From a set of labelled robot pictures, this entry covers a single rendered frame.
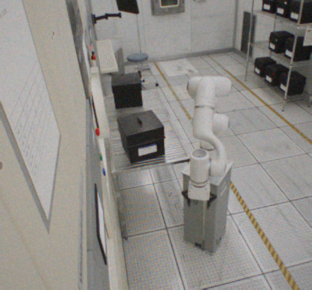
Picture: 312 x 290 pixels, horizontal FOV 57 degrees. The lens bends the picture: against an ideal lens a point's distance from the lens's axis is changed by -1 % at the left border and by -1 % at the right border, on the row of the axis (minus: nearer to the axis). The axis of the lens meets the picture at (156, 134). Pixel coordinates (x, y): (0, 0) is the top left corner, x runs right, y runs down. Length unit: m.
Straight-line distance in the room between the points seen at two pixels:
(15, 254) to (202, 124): 1.09
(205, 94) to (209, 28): 5.34
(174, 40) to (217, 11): 1.07
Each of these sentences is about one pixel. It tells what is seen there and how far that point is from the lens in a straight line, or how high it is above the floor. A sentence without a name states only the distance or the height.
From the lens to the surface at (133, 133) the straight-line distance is 2.01.
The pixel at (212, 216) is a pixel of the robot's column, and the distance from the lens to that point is 2.20.
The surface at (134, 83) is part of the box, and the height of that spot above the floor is 1.01.
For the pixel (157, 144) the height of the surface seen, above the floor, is 0.87.
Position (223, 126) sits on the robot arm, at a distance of 1.82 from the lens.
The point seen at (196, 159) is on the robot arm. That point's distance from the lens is 1.24.
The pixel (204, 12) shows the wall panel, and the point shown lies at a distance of 6.52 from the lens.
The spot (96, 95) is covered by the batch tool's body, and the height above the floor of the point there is 1.23.
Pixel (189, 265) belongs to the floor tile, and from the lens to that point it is 2.47.
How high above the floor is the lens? 2.08
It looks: 33 degrees down
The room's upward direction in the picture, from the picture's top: 5 degrees counter-clockwise
